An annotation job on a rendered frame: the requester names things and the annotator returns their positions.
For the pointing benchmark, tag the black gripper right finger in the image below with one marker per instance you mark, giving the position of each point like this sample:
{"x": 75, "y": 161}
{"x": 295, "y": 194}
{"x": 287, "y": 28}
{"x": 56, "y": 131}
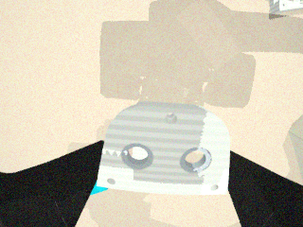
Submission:
{"x": 261, "y": 197}

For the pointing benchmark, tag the cyan flat bar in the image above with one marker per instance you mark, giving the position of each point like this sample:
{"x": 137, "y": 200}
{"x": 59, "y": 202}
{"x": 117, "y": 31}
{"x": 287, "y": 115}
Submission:
{"x": 97, "y": 189}

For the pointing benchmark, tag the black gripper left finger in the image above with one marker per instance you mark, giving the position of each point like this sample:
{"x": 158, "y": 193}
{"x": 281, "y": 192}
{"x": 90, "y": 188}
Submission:
{"x": 51, "y": 194}

